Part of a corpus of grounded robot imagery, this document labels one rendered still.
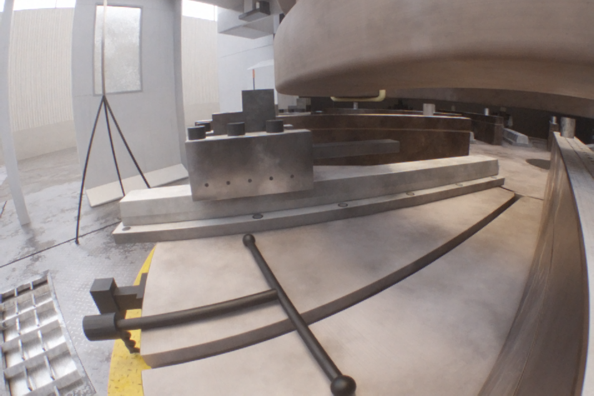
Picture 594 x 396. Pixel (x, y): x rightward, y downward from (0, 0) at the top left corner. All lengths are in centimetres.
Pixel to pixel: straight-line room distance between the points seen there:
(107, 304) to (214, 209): 53
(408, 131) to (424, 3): 160
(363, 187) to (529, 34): 94
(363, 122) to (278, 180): 113
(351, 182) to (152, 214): 83
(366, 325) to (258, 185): 58
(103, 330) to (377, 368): 59
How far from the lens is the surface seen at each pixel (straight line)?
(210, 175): 92
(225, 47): 542
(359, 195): 116
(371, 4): 57
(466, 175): 160
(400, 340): 61
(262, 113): 101
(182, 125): 344
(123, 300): 88
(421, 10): 49
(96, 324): 71
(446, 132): 212
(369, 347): 59
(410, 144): 203
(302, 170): 95
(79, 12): 316
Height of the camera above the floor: 77
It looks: 15 degrees down
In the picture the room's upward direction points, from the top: 2 degrees counter-clockwise
